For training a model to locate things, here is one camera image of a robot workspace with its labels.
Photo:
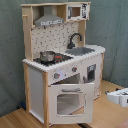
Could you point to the white toy oven door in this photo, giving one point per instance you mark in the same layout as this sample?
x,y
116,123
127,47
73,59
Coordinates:
x,y
71,103

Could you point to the oven knob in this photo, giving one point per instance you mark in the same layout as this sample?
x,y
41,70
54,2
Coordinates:
x,y
74,69
56,75

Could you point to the silver toy pot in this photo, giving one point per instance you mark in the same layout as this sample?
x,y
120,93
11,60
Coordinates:
x,y
47,56

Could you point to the left oven knob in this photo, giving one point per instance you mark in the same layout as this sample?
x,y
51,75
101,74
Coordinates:
x,y
56,75

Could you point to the right oven knob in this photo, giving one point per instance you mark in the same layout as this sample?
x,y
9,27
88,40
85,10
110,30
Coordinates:
x,y
74,69

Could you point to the black toy faucet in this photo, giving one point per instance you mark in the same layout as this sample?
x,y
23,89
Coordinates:
x,y
71,43

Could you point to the wooden toy kitchen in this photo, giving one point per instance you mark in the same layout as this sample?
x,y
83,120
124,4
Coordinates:
x,y
38,78

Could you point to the white toy microwave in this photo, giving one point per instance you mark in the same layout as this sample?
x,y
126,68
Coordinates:
x,y
77,11

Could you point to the grey toy sink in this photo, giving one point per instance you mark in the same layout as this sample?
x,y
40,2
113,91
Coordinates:
x,y
79,51

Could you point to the grey toy range hood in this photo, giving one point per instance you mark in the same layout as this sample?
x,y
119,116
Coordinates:
x,y
48,18

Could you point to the black toy stovetop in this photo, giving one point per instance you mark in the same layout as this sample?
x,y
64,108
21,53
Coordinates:
x,y
58,59

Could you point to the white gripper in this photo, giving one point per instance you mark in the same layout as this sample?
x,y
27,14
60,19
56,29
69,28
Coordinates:
x,y
119,97

